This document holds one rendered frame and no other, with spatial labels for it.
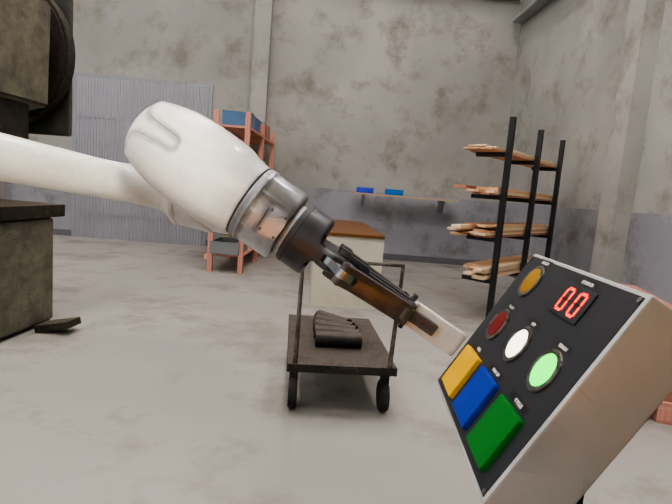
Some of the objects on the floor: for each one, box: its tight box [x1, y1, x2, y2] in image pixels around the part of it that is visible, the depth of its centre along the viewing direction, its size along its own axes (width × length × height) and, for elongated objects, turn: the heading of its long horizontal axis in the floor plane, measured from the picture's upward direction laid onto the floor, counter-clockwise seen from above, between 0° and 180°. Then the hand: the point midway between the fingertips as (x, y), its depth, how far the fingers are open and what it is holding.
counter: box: [310, 219, 385, 310], centre depth 645 cm, size 76×236×82 cm
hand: (433, 328), depth 57 cm, fingers closed
